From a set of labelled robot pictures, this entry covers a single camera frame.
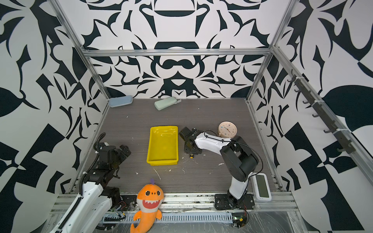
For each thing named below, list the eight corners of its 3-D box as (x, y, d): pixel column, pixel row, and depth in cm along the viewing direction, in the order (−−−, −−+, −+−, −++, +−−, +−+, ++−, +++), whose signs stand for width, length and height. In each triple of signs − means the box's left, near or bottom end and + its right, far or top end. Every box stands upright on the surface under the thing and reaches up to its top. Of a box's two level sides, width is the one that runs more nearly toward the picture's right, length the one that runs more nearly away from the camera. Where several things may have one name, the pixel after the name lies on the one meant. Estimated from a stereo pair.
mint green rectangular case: (157, 110, 115) (156, 108, 112) (154, 104, 119) (153, 102, 116) (180, 102, 120) (180, 99, 118) (177, 96, 125) (177, 94, 122)
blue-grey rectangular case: (109, 108, 115) (108, 106, 114) (110, 100, 121) (109, 98, 119) (132, 104, 118) (131, 102, 116) (132, 96, 124) (131, 94, 122)
